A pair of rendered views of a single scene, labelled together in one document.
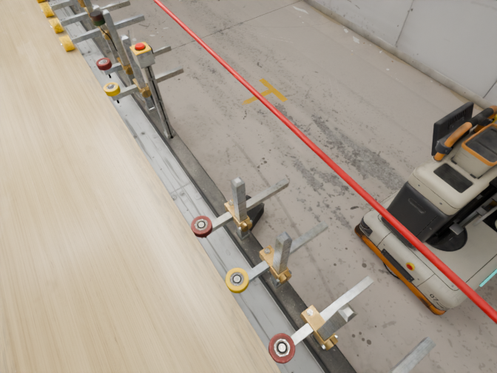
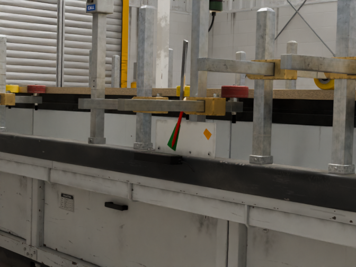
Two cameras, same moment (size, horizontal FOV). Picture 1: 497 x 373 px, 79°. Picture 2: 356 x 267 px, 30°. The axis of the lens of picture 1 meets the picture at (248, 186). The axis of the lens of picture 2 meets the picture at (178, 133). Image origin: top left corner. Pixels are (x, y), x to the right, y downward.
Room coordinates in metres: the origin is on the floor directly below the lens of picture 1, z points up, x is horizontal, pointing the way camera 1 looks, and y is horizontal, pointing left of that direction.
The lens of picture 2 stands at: (3.53, 0.32, 0.87)
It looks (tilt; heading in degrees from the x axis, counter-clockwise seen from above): 3 degrees down; 170
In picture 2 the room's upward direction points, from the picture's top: 2 degrees clockwise
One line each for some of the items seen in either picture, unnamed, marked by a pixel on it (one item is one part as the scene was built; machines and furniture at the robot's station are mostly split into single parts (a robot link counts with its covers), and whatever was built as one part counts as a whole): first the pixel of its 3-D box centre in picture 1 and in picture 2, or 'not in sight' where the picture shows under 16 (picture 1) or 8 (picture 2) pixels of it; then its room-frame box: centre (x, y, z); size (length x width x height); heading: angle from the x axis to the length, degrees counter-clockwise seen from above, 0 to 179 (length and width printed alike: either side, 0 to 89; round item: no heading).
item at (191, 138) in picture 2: not in sight; (183, 138); (1.63, 0.66, 0.75); 0.26 x 0.01 x 0.10; 32
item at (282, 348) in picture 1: (280, 349); not in sight; (0.11, -0.08, 0.85); 0.08 x 0.08 x 0.11
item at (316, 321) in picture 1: (319, 327); not in sight; (0.17, -0.22, 0.81); 0.14 x 0.06 x 0.05; 32
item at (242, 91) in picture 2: (106, 69); (234, 104); (1.62, 0.81, 0.85); 0.08 x 0.08 x 0.11
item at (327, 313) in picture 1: (325, 314); not in sight; (0.21, -0.25, 0.80); 0.43 x 0.03 x 0.04; 122
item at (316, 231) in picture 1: (282, 254); not in sight; (0.42, -0.11, 0.84); 0.43 x 0.03 x 0.04; 122
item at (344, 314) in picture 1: (329, 328); not in sight; (0.15, -0.23, 0.90); 0.04 x 0.04 x 0.48; 32
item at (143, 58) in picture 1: (143, 55); (99, 3); (1.21, 0.42, 1.18); 0.07 x 0.07 x 0.08; 32
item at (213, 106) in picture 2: (125, 65); (203, 106); (1.66, 0.71, 0.85); 0.14 x 0.06 x 0.05; 32
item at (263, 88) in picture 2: (112, 45); (263, 100); (1.85, 0.82, 0.87); 0.04 x 0.04 x 0.48; 32
